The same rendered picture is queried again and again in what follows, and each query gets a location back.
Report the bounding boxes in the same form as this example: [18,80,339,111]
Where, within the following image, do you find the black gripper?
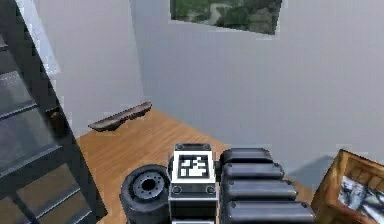
[119,163,172,224]

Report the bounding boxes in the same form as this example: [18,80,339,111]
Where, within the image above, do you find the dark flat board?
[87,101,153,133]

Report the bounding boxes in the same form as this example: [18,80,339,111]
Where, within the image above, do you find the green framed picture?
[169,0,283,36]

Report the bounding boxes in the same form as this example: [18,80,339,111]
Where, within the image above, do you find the brown wooden crate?
[311,149,384,224]

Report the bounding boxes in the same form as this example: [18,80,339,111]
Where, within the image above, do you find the dark door handle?
[49,111,66,138]

